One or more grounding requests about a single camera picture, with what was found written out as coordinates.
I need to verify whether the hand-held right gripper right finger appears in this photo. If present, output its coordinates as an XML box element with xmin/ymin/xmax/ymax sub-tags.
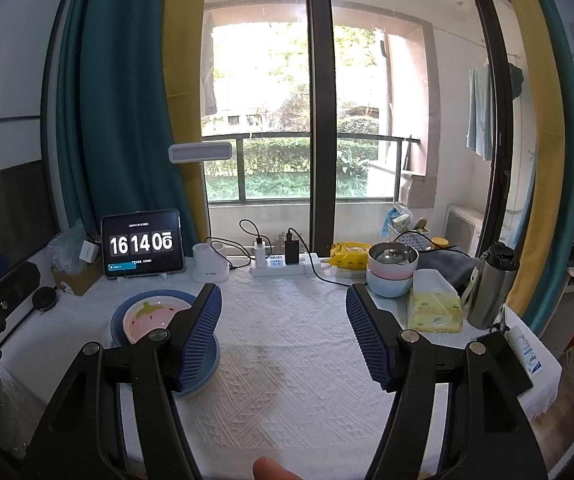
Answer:
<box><xmin>345</xmin><ymin>282</ymin><xmax>550</xmax><ymax>480</ymax></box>

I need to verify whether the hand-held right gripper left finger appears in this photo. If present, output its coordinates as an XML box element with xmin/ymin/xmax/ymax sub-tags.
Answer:
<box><xmin>22</xmin><ymin>282</ymin><xmax>224</xmax><ymax>480</ymax></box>

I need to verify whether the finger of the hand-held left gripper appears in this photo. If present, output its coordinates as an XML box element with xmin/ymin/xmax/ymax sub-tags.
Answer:
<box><xmin>0</xmin><ymin>260</ymin><xmax>42</xmax><ymax>334</ymax></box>

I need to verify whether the light blue plate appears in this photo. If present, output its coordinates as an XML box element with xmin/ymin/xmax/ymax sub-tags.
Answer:
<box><xmin>111</xmin><ymin>330</ymin><xmax>221</xmax><ymax>400</ymax></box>

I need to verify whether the person's right hand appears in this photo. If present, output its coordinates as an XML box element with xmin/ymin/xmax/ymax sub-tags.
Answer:
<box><xmin>253</xmin><ymin>456</ymin><xmax>304</xmax><ymax>480</ymax></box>

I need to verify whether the black round puck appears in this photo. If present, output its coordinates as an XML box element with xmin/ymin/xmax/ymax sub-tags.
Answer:
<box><xmin>33</xmin><ymin>286</ymin><xmax>62</xmax><ymax>317</ymax></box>

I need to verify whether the small light blue bowl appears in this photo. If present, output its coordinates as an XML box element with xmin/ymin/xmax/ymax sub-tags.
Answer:
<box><xmin>366</xmin><ymin>272</ymin><xmax>414</xmax><ymax>299</ymax></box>

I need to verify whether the clear plastic bag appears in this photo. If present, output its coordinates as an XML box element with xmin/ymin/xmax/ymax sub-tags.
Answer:
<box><xmin>49</xmin><ymin>219</ymin><xmax>90</xmax><ymax>274</ymax></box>

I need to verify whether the yellow tissue pack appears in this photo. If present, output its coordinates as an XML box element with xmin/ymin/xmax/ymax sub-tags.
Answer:
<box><xmin>407</xmin><ymin>269</ymin><xmax>463</xmax><ymax>334</ymax></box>

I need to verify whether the white desk lamp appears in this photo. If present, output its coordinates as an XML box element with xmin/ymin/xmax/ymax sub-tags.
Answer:
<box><xmin>168</xmin><ymin>142</ymin><xmax>234</xmax><ymax>283</ymax></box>

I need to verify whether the yellow snack packet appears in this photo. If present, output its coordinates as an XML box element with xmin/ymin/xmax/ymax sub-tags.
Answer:
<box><xmin>330</xmin><ymin>242</ymin><xmax>373</xmax><ymax>269</ymax></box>

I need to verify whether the white power strip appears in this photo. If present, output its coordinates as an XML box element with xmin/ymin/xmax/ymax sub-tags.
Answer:
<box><xmin>249</xmin><ymin>254</ymin><xmax>321</xmax><ymax>277</ymax></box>

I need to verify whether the grey folded cloth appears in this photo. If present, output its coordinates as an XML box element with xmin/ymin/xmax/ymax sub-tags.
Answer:
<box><xmin>417</xmin><ymin>249</ymin><xmax>483</xmax><ymax>284</ymax></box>

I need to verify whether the tablet with clock display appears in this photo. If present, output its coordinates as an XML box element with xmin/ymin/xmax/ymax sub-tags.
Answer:
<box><xmin>101</xmin><ymin>208</ymin><xmax>186</xmax><ymax>280</ymax></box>

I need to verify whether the blue plastic bag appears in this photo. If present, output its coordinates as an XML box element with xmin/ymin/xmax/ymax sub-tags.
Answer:
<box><xmin>381</xmin><ymin>205</ymin><xmax>413</xmax><ymax>239</ymax></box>

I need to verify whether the steel thermos flask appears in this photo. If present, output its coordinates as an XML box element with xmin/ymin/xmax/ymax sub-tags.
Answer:
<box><xmin>467</xmin><ymin>241</ymin><xmax>520</xmax><ymax>330</ymax></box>

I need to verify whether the white outdoor air conditioner unit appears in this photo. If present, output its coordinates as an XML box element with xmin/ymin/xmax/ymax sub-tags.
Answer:
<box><xmin>444</xmin><ymin>203</ymin><xmax>486</xmax><ymax>256</ymax></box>

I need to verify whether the black smartphone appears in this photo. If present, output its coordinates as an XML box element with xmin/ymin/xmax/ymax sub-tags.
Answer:
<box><xmin>486</xmin><ymin>332</ymin><xmax>536</xmax><ymax>397</ymax></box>

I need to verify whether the white cream tube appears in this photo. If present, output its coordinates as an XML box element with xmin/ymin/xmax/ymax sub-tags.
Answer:
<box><xmin>506</xmin><ymin>324</ymin><xmax>548</xmax><ymax>376</ymax></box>

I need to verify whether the balcony railing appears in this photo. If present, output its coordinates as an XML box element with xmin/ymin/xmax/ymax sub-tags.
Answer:
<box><xmin>202</xmin><ymin>132</ymin><xmax>421</xmax><ymax>202</ymax></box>

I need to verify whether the yellow curtain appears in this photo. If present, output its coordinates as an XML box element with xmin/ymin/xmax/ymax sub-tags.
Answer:
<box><xmin>164</xmin><ymin>0</ymin><xmax>211</xmax><ymax>252</ymax></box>
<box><xmin>492</xmin><ymin>0</ymin><xmax>568</xmax><ymax>317</ymax></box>

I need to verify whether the light blue hanging towel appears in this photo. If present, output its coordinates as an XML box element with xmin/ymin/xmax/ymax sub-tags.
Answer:
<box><xmin>467</xmin><ymin>65</ymin><xmax>494</xmax><ymax>161</ymax></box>

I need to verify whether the dark green hanging garment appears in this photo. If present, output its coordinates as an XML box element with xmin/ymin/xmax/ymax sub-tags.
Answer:
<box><xmin>507</xmin><ymin>62</ymin><xmax>526</xmax><ymax>102</ymax></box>

